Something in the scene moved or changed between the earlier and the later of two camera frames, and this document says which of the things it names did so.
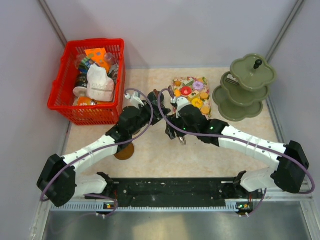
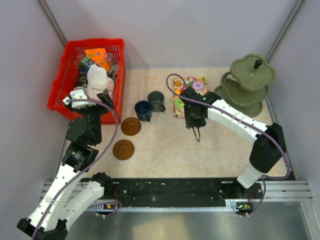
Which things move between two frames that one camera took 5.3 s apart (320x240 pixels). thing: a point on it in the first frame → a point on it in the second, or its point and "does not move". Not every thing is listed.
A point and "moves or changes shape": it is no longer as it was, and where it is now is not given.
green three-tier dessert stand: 243,90 does not move
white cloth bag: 100,87 does not move
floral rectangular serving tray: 196,90 does not move
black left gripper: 157,115 → 105,97
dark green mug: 154,99 does not move
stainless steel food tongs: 182,140 moves or changes shape
